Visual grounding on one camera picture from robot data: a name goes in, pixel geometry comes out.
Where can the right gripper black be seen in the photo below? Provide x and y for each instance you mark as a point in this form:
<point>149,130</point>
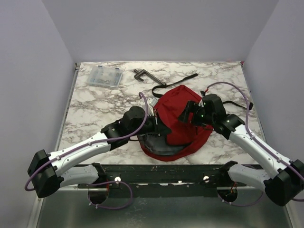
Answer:
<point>191,106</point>

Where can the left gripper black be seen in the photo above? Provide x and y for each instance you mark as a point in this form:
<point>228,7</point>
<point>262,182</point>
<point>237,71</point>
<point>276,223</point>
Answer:
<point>159,129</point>

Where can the red backpack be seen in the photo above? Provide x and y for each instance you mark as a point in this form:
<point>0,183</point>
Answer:
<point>186,138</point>

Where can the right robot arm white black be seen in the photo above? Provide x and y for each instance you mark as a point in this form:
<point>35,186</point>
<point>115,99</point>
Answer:
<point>280,178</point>

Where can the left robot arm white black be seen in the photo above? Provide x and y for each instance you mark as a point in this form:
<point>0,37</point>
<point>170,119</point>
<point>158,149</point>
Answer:
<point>48,172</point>

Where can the clear plastic organizer box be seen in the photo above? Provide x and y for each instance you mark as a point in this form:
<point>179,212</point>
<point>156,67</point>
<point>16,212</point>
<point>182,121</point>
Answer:
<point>105,77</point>

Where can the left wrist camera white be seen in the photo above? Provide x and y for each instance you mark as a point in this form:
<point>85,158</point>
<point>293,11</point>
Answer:
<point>152,101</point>

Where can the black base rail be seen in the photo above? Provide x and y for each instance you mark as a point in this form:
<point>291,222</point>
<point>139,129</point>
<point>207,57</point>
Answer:
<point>150,181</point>

